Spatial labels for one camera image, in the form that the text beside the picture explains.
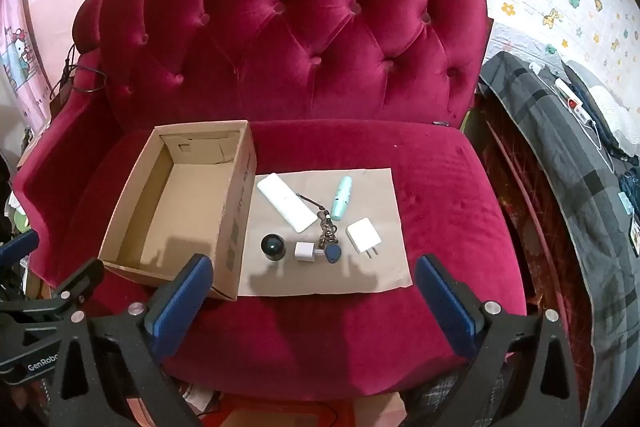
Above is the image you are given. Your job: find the grey plaid blanket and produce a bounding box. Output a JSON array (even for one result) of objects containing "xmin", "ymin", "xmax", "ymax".
[{"xmin": 477, "ymin": 52, "xmax": 640, "ymax": 408}]

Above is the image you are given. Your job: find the red hoop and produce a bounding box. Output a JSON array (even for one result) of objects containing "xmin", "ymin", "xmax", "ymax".
[{"xmin": 482, "ymin": 119, "xmax": 581, "ymax": 338}]

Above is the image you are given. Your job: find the large white wall charger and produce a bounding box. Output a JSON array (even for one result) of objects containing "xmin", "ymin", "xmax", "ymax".
[{"xmin": 346, "ymin": 217, "xmax": 381, "ymax": 258}]

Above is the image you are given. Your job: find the brown paper sheet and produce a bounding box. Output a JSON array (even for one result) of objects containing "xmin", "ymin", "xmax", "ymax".
[{"xmin": 237, "ymin": 167, "xmax": 414, "ymax": 298}]

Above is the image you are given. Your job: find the small black round gadget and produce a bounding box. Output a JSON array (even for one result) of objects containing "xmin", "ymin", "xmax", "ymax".
[{"xmin": 261, "ymin": 233, "xmax": 287, "ymax": 264}]

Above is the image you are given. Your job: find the pink cartoon cat curtain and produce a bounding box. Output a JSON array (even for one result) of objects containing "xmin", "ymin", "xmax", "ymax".
[{"xmin": 0, "ymin": 0, "xmax": 54, "ymax": 128}]

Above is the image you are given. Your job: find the red velvet tufted sofa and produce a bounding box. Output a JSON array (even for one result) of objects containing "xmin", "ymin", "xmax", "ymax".
[{"xmin": 12, "ymin": 0, "xmax": 528, "ymax": 404}]

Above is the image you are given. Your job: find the brown cardboard box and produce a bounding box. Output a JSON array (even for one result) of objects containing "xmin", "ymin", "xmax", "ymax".
[{"xmin": 97, "ymin": 120, "xmax": 258, "ymax": 302}]

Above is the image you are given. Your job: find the white power strip with cable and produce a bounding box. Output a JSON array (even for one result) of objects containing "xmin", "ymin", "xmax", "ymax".
[{"xmin": 552, "ymin": 79, "xmax": 617, "ymax": 174}]

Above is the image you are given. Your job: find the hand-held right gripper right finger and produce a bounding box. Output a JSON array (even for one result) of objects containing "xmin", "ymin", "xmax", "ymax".
[{"xmin": 415, "ymin": 254, "xmax": 584, "ymax": 427}]

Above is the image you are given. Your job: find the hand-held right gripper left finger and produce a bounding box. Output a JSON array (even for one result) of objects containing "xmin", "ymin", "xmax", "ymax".
[{"xmin": 49, "ymin": 253, "xmax": 214, "ymax": 427}]

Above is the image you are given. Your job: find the teal cosmetic tube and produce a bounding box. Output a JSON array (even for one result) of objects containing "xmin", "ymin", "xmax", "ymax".
[{"xmin": 330, "ymin": 176, "xmax": 354, "ymax": 222}]

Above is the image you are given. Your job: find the white power bank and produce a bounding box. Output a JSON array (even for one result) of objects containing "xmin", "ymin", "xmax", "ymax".
[{"xmin": 256, "ymin": 173, "xmax": 319, "ymax": 233}]

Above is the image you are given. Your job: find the white quilted pillow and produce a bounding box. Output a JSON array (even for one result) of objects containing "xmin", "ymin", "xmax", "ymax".
[{"xmin": 565, "ymin": 59, "xmax": 640, "ymax": 148}]

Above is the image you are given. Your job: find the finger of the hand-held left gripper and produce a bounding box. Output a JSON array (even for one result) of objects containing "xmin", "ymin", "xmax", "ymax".
[
  {"xmin": 0, "ymin": 258, "xmax": 106, "ymax": 324},
  {"xmin": 0, "ymin": 229, "xmax": 40, "ymax": 269}
]

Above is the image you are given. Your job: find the keychain with blue tag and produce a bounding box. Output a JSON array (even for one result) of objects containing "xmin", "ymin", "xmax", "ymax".
[{"xmin": 295, "ymin": 193, "xmax": 345, "ymax": 266}]

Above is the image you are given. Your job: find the black cable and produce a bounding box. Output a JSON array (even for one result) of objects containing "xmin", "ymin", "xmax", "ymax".
[{"xmin": 51, "ymin": 43, "xmax": 109, "ymax": 100}]

